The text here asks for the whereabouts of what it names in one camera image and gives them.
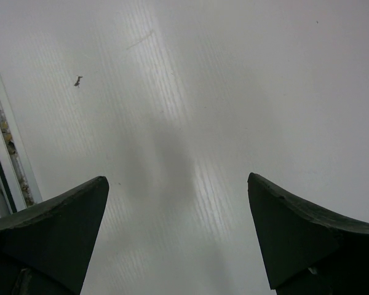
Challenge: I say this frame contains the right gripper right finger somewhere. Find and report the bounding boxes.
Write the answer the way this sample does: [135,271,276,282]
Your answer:
[248,173,369,294]

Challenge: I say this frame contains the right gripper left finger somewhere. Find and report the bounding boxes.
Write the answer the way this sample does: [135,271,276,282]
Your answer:
[0,176,109,294]

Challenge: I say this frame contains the aluminium mounting rail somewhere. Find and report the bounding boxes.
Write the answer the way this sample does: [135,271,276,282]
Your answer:
[0,74,42,218]

